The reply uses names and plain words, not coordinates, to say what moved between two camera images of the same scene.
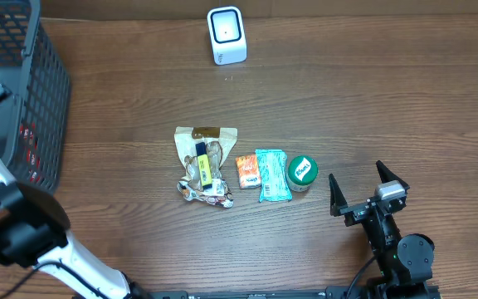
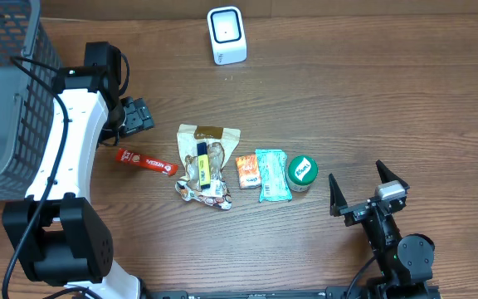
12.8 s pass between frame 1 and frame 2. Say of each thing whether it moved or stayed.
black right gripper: stayed
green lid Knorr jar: stayed
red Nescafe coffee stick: moved
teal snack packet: stayed
